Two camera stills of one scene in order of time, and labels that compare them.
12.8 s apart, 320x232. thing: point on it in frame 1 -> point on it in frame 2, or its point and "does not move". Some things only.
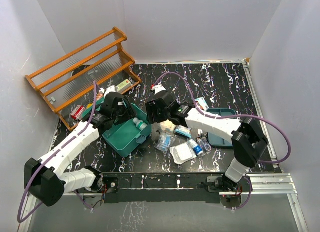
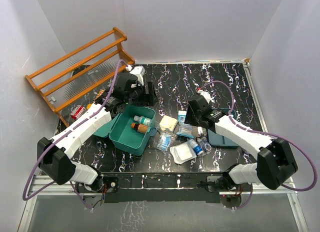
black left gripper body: (125, 113) -> (139, 98)
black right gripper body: (156, 115) -> (193, 118)
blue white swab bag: (184, 130) does not move
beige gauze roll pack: (167, 124) does not move
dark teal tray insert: (216, 140) does not move
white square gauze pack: (182, 153) does not move
